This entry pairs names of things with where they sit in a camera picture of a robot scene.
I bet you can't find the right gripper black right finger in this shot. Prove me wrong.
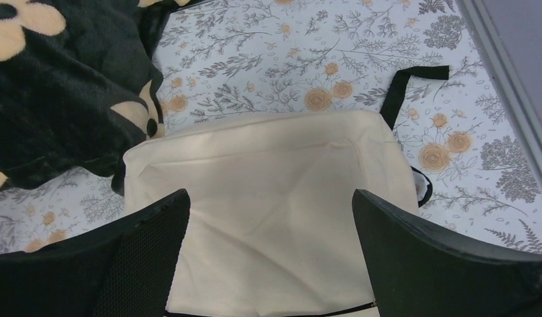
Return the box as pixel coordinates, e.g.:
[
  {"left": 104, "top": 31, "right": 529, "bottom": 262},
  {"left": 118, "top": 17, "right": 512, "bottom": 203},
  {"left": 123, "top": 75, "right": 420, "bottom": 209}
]
[{"left": 352, "top": 190, "right": 542, "bottom": 316}]

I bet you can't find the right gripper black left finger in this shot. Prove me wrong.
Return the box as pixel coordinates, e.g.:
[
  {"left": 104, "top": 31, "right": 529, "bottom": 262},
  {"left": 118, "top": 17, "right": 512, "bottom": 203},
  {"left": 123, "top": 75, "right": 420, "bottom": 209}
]
[{"left": 0, "top": 189, "right": 191, "bottom": 316}]

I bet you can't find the beige canvas student bag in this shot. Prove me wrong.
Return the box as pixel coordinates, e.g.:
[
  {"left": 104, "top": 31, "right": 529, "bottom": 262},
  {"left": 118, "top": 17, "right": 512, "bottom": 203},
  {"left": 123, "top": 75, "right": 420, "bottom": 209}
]
[{"left": 123, "top": 66, "right": 449, "bottom": 316}]

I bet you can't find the black floral pillow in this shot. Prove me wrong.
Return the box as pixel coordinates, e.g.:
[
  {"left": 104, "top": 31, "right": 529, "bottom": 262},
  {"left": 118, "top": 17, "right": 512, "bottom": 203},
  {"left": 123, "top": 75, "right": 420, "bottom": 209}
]
[{"left": 0, "top": 0, "right": 186, "bottom": 195}]

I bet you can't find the floral patterned table mat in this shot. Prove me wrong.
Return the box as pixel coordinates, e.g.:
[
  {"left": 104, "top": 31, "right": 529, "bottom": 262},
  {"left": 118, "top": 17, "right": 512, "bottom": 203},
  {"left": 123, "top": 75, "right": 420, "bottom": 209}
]
[{"left": 0, "top": 0, "right": 542, "bottom": 257}]

